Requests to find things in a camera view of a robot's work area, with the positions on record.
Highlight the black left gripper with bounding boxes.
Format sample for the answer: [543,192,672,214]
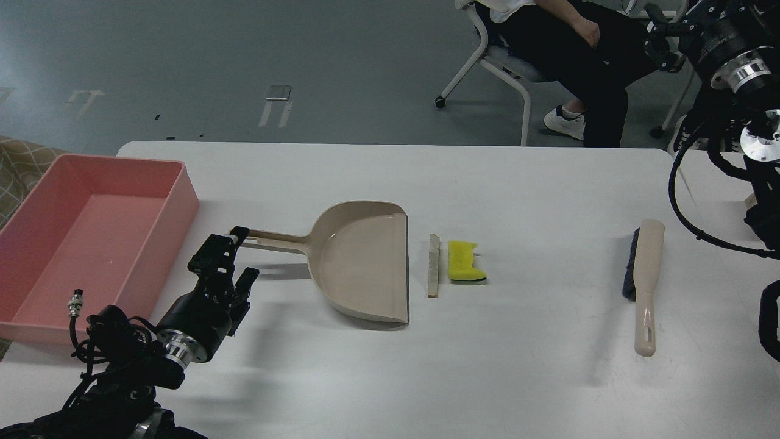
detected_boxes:
[158,227,260,364]

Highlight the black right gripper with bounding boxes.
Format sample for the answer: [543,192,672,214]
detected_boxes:
[643,1,775,92]

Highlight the beige plastic dustpan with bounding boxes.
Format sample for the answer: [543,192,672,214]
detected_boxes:
[243,201,410,324]

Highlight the toast bread slice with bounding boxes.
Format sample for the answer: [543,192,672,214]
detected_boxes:
[427,233,441,298]

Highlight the yellow sponge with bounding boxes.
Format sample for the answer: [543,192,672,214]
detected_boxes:
[447,241,487,282]

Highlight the beige hand brush black bristles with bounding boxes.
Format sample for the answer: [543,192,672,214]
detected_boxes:
[622,218,665,357]

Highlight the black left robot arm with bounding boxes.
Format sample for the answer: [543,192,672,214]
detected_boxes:
[2,227,259,438]

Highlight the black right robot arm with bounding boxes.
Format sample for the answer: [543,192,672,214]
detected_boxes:
[643,1,778,260]

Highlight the pink plastic bin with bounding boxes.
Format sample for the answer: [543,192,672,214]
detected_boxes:
[1,154,199,344]

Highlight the seated person black trousers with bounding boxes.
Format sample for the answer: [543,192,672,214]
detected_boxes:
[480,1,657,148]

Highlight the white office chair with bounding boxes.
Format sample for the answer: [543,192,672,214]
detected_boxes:
[434,1,550,147]

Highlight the beige stone block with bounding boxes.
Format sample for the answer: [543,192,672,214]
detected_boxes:
[743,192,759,212]

